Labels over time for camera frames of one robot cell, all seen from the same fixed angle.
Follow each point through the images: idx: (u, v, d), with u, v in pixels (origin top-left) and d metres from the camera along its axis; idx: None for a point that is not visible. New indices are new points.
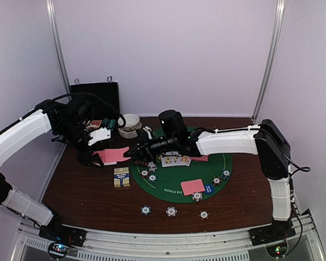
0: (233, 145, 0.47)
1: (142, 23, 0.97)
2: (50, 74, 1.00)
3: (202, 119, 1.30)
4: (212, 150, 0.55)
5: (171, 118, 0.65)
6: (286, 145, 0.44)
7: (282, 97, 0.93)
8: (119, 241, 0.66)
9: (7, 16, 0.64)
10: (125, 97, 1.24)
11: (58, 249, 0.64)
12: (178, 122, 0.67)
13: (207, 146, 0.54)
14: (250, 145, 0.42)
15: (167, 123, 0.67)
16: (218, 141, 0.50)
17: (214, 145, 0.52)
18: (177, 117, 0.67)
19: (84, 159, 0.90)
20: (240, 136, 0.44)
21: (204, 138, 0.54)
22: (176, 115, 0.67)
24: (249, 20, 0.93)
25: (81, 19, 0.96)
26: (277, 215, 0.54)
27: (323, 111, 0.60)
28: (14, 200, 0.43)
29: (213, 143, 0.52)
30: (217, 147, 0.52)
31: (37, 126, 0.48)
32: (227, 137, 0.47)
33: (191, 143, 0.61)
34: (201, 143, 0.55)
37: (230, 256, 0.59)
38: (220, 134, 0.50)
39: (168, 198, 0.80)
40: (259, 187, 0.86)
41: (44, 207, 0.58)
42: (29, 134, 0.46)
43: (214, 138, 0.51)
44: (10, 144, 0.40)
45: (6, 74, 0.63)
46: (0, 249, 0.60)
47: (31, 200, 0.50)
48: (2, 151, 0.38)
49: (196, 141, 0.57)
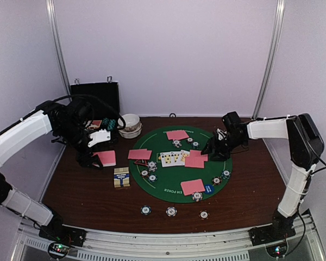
0: (271, 129, 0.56)
1: (142, 23, 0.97)
2: (50, 74, 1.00)
3: (203, 118, 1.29)
4: (259, 135, 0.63)
5: (226, 116, 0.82)
6: (318, 141, 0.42)
7: (282, 97, 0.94)
8: (119, 241, 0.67)
9: (8, 17, 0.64)
10: (125, 97, 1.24)
11: (58, 249, 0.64)
12: (235, 118, 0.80)
13: (255, 130, 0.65)
14: (282, 128, 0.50)
15: (226, 120, 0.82)
16: (263, 125, 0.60)
17: (259, 129, 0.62)
18: (233, 114, 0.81)
19: (83, 161, 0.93)
20: (276, 120, 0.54)
21: (253, 123, 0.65)
22: (233, 113, 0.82)
24: (248, 20, 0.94)
25: (81, 19, 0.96)
26: (282, 209, 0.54)
27: (323, 110, 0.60)
28: (14, 199, 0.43)
29: (259, 127, 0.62)
30: (262, 130, 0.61)
31: (37, 126, 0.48)
32: (268, 122, 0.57)
33: (243, 126, 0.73)
34: (251, 126, 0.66)
37: (230, 256, 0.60)
38: (266, 120, 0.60)
39: (169, 198, 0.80)
40: (259, 187, 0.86)
41: (44, 207, 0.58)
42: (29, 135, 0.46)
43: (261, 123, 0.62)
44: (11, 144, 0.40)
45: (6, 74, 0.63)
46: (0, 250, 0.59)
47: (31, 200, 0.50)
48: (2, 151, 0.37)
49: (246, 124, 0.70)
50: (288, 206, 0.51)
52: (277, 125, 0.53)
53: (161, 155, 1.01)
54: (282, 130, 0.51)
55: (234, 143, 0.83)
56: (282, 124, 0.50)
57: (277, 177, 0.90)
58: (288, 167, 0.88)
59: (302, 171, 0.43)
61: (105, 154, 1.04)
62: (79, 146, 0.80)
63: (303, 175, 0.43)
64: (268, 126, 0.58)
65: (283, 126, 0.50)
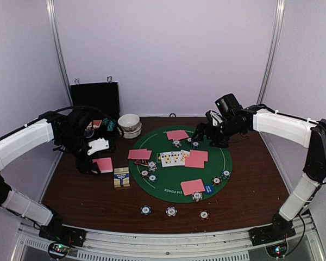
0: (286, 130, 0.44)
1: (142, 23, 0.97)
2: (50, 74, 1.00)
3: (203, 118, 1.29)
4: (267, 130, 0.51)
5: (223, 100, 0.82)
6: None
7: (282, 97, 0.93)
8: (118, 241, 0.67)
9: (8, 17, 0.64)
10: (125, 97, 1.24)
11: (58, 249, 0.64)
12: (231, 101, 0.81)
13: (264, 124, 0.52)
14: (303, 135, 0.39)
15: (223, 104, 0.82)
16: (275, 122, 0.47)
17: (269, 126, 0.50)
18: (230, 97, 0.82)
19: (83, 167, 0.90)
20: (296, 123, 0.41)
21: (262, 115, 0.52)
22: (230, 97, 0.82)
24: (248, 20, 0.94)
25: (81, 19, 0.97)
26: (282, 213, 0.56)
27: (323, 110, 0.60)
28: (13, 200, 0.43)
29: (270, 123, 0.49)
30: (271, 127, 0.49)
31: (39, 134, 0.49)
32: (284, 121, 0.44)
33: (246, 112, 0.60)
34: (260, 119, 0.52)
37: (230, 257, 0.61)
38: (280, 116, 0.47)
39: (169, 198, 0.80)
40: (259, 187, 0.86)
41: (44, 207, 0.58)
42: (32, 140, 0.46)
43: (273, 118, 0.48)
44: (13, 148, 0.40)
45: (6, 74, 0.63)
46: (0, 250, 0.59)
47: (31, 201, 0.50)
48: (6, 154, 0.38)
49: (252, 114, 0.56)
50: (292, 212, 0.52)
52: (298, 131, 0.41)
53: (161, 155, 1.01)
54: (303, 138, 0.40)
55: (230, 131, 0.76)
56: (306, 134, 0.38)
57: (277, 177, 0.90)
58: (287, 166, 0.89)
59: (312, 182, 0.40)
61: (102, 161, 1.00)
62: (79, 155, 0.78)
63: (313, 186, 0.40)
64: (282, 125, 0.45)
65: (306, 136, 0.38)
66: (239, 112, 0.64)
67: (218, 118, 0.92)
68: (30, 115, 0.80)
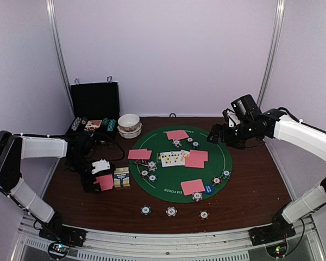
0: (307, 141, 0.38)
1: (142, 23, 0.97)
2: (50, 74, 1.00)
3: (203, 118, 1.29)
4: (287, 139, 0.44)
5: (239, 101, 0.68)
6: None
7: (282, 98, 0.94)
8: (118, 241, 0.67)
9: (8, 17, 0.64)
10: (125, 97, 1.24)
11: (58, 249, 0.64)
12: (249, 104, 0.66)
13: (284, 133, 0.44)
14: None
15: (239, 106, 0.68)
16: (297, 132, 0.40)
17: (291, 135, 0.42)
18: (248, 98, 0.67)
19: (87, 186, 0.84)
20: (320, 137, 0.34)
21: (283, 122, 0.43)
22: (247, 98, 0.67)
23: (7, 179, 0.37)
24: (249, 20, 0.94)
25: (81, 19, 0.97)
26: (286, 213, 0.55)
27: (323, 110, 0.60)
28: (21, 190, 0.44)
29: (292, 133, 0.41)
30: (293, 137, 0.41)
31: (58, 146, 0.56)
32: (307, 132, 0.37)
33: (267, 117, 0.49)
34: (280, 126, 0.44)
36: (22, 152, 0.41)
37: (230, 257, 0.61)
38: (304, 126, 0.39)
39: (169, 198, 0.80)
40: (260, 187, 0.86)
41: (46, 204, 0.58)
42: (51, 148, 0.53)
43: (294, 127, 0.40)
44: (36, 145, 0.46)
45: (6, 73, 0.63)
46: (0, 249, 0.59)
47: (36, 194, 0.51)
48: (29, 147, 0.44)
49: (274, 120, 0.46)
50: (295, 216, 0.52)
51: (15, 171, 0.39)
52: (321, 145, 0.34)
53: (161, 155, 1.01)
54: None
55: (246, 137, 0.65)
56: None
57: (278, 178, 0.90)
58: (288, 167, 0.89)
59: (323, 194, 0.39)
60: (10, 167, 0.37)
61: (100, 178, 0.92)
62: (85, 173, 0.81)
63: (324, 200, 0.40)
64: (306, 136, 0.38)
65: None
66: (259, 117, 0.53)
67: (234, 119, 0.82)
68: (30, 115, 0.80)
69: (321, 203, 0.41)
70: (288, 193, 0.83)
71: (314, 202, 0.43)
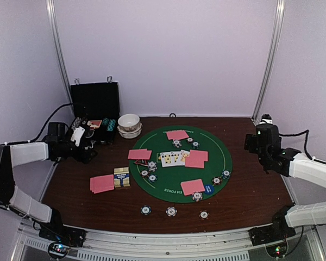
0: (322, 177, 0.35)
1: (142, 22, 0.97)
2: (50, 74, 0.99)
3: (203, 118, 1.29)
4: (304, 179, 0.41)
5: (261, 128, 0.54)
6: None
7: (281, 98, 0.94)
8: (118, 241, 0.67)
9: (7, 18, 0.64)
10: (125, 97, 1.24)
11: (58, 249, 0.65)
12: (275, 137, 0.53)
13: (300, 171, 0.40)
14: None
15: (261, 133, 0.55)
16: (311, 169, 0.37)
17: (307, 174, 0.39)
18: (274, 130, 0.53)
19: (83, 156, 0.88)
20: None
21: (298, 160, 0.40)
22: (273, 128, 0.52)
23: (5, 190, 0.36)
24: (249, 21, 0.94)
25: (81, 19, 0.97)
26: (289, 216, 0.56)
27: (323, 110, 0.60)
28: (18, 198, 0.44)
29: (307, 171, 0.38)
30: (311, 175, 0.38)
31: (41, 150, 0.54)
32: (323, 169, 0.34)
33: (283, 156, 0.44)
34: (294, 165, 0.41)
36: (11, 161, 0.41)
37: (230, 256, 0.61)
38: (318, 163, 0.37)
39: (169, 198, 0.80)
40: (260, 187, 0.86)
41: (43, 204, 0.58)
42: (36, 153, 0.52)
43: (308, 165, 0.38)
44: (22, 153, 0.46)
45: (6, 73, 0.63)
46: (0, 250, 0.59)
47: (31, 198, 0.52)
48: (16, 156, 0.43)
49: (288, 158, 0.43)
50: (301, 222, 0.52)
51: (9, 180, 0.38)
52: None
53: (161, 155, 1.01)
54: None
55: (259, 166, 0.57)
56: None
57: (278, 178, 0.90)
58: None
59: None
60: (5, 177, 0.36)
61: (99, 178, 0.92)
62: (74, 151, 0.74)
63: None
64: (321, 173, 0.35)
65: None
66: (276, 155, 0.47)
67: None
68: (30, 115, 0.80)
69: None
70: (288, 193, 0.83)
71: (321, 217, 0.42)
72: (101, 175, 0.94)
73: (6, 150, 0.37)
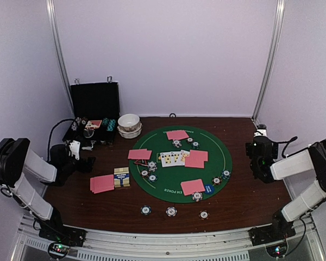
0: (294, 165, 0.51)
1: (142, 22, 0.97)
2: (50, 74, 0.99)
3: (204, 118, 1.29)
4: (282, 174, 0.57)
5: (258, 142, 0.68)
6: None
7: (281, 98, 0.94)
8: (118, 241, 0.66)
9: (7, 19, 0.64)
10: (125, 97, 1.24)
11: (58, 249, 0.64)
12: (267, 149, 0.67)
13: (279, 169, 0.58)
14: (306, 157, 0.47)
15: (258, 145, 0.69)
16: (284, 162, 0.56)
17: (282, 168, 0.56)
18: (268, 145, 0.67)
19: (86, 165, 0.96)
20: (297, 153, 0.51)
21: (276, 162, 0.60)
22: (268, 143, 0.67)
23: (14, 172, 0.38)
24: (249, 21, 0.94)
25: (81, 19, 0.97)
26: (286, 209, 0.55)
27: (323, 110, 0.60)
28: (23, 185, 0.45)
29: (282, 165, 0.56)
30: (286, 168, 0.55)
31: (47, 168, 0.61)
32: (290, 157, 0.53)
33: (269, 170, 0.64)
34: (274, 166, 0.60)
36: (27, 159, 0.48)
37: (230, 256, 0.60)
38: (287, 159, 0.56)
39: (169, 198, 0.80)
40: (260, 187, 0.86)
41: (45, 202, 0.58)
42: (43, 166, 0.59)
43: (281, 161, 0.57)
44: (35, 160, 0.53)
45: (6, 73, 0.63)
46: (0, 249, 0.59)
47: (35, 191, 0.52)
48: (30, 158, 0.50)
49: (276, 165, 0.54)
50: (295, 213, 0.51)
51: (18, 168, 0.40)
52: (296, 159, 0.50)
53: (161, 155, 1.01)
54: (307, 161, 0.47)
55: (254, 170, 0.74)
56: (305, 155, 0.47)
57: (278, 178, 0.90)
58: None
59: (321, 193, 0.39)
60: (17, 161, 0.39)
61: (99, 178, 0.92)
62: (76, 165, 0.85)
63: (320, 196, 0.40)
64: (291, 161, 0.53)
65: (307, 155, 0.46)
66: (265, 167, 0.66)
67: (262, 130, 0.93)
68: (30, 115, 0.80)
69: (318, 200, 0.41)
70: (288, 193, 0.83)
71: (310, 196, 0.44)
72: (101, 175, 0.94)
73: (24, 142, 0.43)
